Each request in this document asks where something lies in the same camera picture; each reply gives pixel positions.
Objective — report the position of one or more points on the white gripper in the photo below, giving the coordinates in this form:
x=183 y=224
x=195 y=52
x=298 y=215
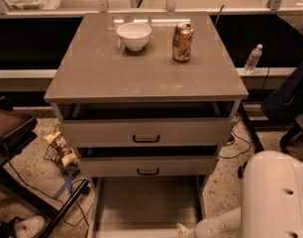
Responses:
x=204 y=230

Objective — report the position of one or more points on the drawer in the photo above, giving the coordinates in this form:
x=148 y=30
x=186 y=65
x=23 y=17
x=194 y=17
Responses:
x=145 y=207
x=153 y=166
x=146 y=132

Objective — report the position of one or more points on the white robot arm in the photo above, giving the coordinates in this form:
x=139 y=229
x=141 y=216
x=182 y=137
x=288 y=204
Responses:
x=272 y=202

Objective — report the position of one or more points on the grey drawer cabinet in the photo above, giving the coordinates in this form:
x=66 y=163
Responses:
x=100 y=79

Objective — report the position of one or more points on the snack chip bag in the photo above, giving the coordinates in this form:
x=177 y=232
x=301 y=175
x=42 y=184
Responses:
x=65 y=153

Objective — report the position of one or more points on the white shoe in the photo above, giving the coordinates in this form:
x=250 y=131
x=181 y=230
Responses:
x=30 y=227

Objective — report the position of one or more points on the black office chair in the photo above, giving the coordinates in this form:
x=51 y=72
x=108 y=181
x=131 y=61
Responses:
x=292 y=133

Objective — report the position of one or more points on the dark blue jacket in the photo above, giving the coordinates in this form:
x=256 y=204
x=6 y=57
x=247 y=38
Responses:
x=286 y=102

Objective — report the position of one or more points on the clear plastic water bottle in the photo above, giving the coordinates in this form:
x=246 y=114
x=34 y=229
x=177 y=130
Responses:
x=253 y=59

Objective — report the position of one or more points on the golden soda can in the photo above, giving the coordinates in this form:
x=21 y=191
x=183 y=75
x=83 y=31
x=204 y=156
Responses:
x=182 y=41

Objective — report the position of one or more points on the white bowl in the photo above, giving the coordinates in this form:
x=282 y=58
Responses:
x=134 y=35

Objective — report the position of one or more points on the small wire basket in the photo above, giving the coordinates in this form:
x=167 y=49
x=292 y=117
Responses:
x=52 y=155

